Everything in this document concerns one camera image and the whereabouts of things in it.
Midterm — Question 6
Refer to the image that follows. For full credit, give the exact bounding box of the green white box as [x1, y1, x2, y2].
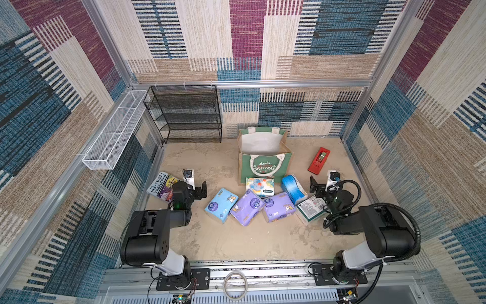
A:
[296, 196, 326, 225]

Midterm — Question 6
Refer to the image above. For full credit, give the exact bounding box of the blue striped tissue pack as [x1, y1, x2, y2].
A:
[281, 174, 308, 205]

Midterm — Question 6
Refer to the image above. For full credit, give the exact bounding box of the purple tissue pack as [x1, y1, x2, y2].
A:
[263, 192, 296, 223]
[230, 189, 264, 227]

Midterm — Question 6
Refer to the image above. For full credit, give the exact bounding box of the green canvas Christmas bag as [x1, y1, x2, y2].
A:
[237, 127, 292, 185]

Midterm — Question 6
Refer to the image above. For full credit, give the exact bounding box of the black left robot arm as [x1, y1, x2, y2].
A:
[120, 181, 207, 291]

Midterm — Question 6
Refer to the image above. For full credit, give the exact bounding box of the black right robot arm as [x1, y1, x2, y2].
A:
[310, 171, 421, 284]

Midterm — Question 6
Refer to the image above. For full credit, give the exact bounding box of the light blue tissue pack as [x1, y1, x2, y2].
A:
[205, 188, 239, 224]

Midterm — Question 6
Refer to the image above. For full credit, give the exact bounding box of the red tape dispenser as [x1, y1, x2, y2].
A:
[308, 147, 330, 175]

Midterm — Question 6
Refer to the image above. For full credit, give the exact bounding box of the colourful children's book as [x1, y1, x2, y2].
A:
[147, 172, 180, 203]

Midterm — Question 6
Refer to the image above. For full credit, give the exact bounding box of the white cartoon tissue pack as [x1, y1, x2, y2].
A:
[246, 177, 275, 198]

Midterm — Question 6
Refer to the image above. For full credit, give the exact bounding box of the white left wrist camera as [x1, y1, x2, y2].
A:
[183, 169, 195, 189]

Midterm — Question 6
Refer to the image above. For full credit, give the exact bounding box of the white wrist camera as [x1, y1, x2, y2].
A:
[183, 169, 195, 189]
[326, 170, 340, 192]

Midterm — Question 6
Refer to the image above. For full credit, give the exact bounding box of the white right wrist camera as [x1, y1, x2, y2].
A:
[326, 170, 340, 192]

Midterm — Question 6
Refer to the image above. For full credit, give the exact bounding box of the black wire shelf rack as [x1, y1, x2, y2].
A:
[145, 85, 222, 144]

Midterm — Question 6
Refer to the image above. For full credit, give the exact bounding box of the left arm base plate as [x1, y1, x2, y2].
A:
[156, 268, 211, 291]

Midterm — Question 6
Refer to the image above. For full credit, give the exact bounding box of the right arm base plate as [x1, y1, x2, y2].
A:
[308, 263, 368, 286]

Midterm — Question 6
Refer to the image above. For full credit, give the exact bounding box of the coiled white cable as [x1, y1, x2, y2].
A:
[223, 270, 249, 301]

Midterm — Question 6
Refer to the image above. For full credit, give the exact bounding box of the white wire mesh basket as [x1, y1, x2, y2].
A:
[82, 91, 148, 170]

